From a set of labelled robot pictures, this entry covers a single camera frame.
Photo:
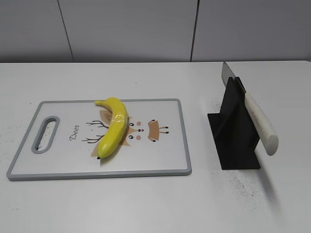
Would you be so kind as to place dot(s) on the white-handled kitchen knife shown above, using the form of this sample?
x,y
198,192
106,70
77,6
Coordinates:
x,y
264,128

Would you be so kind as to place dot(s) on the yellow plastic banana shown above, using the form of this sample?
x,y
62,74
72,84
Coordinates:
x,y
117,128

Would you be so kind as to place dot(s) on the white deer cutting board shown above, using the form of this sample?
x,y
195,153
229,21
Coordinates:
x,y
62,140

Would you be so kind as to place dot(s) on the black knife stand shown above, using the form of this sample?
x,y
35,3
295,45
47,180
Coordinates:
x,y
233,130

